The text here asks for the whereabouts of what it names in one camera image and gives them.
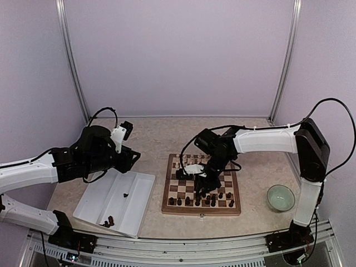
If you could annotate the aluminium corner post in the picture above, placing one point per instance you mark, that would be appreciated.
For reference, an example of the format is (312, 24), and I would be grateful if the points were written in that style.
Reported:
(61, 12)
(293, 31)

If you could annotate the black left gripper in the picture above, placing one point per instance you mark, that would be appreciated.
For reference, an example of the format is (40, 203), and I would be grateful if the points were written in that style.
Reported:
(125, 163)

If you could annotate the wooden chess board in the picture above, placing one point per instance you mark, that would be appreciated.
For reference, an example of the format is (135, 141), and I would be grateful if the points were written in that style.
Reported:
(185, 196)

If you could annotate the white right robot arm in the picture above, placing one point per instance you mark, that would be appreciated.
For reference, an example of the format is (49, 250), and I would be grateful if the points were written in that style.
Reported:
(305, 140)

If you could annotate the row of white chess pieces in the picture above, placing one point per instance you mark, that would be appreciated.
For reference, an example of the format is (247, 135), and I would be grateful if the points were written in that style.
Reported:
(189, 159)

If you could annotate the right aluminium corner post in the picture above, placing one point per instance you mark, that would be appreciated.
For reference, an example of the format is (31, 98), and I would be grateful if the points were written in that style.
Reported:
(293, 31)

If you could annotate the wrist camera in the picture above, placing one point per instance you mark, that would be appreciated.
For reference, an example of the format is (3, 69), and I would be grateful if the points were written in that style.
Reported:
(190, 172)
(120, 134)

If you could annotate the white plastic divided tray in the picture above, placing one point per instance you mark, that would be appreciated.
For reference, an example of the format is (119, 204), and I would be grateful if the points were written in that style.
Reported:
(104, 198)

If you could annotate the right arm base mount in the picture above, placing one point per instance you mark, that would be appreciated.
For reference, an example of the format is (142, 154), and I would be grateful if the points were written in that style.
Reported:
(295, 236)

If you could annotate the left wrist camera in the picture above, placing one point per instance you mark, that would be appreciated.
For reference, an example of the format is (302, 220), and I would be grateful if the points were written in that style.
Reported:
(120, 134)

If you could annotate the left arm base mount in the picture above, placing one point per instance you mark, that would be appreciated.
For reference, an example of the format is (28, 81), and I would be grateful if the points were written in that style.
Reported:
(66, 237)

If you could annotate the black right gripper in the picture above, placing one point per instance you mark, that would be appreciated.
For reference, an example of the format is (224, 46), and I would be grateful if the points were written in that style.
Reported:
(211, 184)

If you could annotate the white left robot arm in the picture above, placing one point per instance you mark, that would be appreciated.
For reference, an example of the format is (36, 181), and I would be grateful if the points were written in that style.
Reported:
(96, 151)

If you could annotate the left aluminium corner post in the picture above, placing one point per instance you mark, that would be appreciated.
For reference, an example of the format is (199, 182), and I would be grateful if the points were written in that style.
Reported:
(61, 12)

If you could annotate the black chess piece on board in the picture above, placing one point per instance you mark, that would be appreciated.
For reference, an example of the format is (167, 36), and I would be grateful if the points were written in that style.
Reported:
(198, 201)
(187, 201)

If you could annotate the dark chess pieces lower pile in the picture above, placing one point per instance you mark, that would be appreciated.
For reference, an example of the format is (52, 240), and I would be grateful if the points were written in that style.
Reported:
(109, 222)

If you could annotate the aluminium front rail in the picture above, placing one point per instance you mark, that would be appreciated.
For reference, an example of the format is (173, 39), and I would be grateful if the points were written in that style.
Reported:
(110, 250)

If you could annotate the pale green glass bowl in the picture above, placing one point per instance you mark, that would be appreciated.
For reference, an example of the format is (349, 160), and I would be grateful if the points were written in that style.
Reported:
(280, 198)

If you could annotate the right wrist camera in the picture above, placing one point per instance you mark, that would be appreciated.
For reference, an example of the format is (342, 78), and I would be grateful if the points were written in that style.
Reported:
(190, 172)

